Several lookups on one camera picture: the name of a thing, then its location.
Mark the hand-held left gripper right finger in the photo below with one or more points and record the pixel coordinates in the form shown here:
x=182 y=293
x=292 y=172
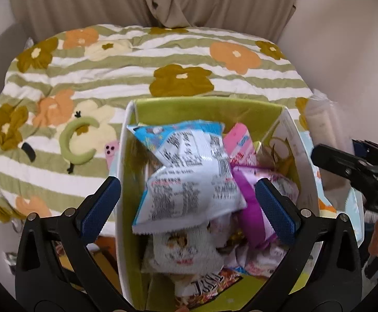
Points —
x=278 y=213

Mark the pink snack packet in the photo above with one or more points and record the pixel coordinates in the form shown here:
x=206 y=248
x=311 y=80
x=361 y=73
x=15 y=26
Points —
x=240 y=143

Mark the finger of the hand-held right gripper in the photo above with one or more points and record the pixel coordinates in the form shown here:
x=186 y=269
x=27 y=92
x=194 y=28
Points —
x=335 y=161
x=375 y=151

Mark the purple and yellow snack packet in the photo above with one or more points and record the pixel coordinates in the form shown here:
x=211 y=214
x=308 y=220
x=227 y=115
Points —
x=252 y=214

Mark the white cartoon snack packet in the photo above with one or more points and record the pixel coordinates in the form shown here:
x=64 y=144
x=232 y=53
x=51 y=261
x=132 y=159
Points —
x=176 y=247

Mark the white and brown snack packet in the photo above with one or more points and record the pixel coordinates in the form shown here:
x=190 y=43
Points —
x=266 y=260

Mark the beige curtain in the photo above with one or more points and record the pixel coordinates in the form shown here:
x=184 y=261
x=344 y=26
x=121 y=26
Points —
x=111 y=0

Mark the green cardboard box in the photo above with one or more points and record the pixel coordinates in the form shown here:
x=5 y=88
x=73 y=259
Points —
x=208 y=110

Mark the orange black snack packet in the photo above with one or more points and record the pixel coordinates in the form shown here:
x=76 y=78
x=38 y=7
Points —
x=208 y=286

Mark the clear plastic packet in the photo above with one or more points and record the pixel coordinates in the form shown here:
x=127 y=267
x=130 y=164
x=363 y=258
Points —
x=325 y=120

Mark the floral striped blanket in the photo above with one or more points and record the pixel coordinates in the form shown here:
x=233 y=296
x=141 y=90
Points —
x=176 y=48

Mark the blue and white snack packet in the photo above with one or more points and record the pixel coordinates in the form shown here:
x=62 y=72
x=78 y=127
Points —
x=182 y=169

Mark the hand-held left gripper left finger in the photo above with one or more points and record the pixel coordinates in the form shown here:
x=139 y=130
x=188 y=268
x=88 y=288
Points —
x=99 y=211

